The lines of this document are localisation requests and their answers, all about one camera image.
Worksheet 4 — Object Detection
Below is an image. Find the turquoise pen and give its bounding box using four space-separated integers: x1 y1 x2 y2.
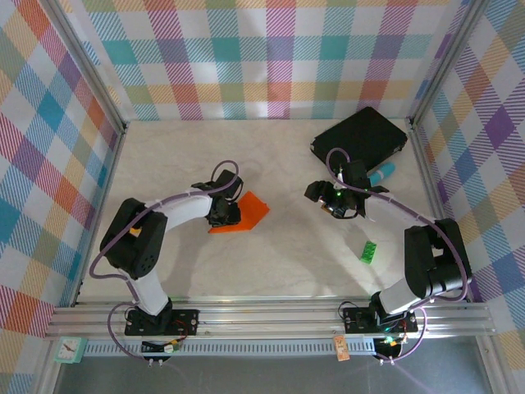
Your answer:
367 162 398 186

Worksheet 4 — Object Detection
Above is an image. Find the green toy brick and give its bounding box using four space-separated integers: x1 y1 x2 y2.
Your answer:
359 241 379 264

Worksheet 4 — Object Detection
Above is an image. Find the black flat case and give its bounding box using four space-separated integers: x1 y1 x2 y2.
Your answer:
309 106 409 173

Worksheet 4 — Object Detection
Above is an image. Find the small orange tag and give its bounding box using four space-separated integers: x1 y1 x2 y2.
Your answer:
331 334 351 363

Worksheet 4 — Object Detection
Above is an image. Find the small teal clock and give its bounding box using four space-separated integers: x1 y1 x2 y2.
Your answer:
52 336 88 364

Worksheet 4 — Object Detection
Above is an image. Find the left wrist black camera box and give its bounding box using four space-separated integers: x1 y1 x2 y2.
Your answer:
212 168 244 198

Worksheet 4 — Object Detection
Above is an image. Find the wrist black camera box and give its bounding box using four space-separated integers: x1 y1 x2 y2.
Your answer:
341 160 369 190
212 168 244 198

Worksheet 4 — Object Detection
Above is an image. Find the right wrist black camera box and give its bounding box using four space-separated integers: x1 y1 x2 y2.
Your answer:
341 160 369 190

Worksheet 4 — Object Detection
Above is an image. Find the aluminium side rail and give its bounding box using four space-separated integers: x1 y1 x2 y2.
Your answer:
405 117 471 304
70 122 129 308

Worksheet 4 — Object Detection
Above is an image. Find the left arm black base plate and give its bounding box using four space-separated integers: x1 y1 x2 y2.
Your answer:
124 308 201 337

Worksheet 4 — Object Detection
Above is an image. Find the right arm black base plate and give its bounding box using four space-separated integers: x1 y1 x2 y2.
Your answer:
342 305 420 334

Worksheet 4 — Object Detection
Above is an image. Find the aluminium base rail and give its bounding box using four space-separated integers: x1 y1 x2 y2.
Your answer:
44 300 497 340

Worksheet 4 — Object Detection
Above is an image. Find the grey slotted cable duct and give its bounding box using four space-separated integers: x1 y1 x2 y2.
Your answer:
83 338 379 359

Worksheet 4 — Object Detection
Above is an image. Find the small wired connector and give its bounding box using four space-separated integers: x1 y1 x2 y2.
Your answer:
377 334 409 349
140 338 185 355

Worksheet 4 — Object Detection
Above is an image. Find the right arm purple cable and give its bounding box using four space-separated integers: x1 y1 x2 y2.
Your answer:
326 147 473 364

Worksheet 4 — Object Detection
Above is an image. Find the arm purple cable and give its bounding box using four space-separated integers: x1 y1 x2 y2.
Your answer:
89 159 241 363
326 147 473 364

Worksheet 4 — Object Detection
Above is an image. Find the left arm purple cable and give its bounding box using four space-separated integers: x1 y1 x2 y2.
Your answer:
89 159 241 363

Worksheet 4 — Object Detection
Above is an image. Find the aluminium corner post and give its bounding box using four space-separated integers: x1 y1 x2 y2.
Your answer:
408 0 491 126
39 0 129 136

